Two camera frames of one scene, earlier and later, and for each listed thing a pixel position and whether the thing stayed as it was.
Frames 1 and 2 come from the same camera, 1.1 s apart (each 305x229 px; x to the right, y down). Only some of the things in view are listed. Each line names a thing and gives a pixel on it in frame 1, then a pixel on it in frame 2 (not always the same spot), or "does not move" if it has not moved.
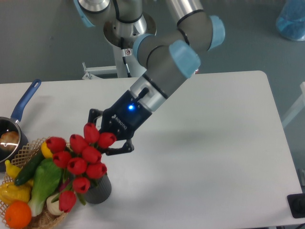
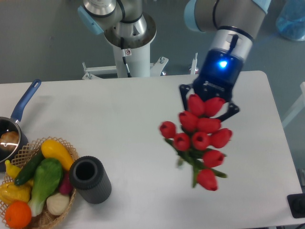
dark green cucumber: (28, 168) does not move
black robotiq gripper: (122, 119) -> (219, 75)
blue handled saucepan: (13, 135) does not move
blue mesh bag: (290, 21) does not move
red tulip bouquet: (79, 160) -> (201, 137)
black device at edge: (296, 203) does not move
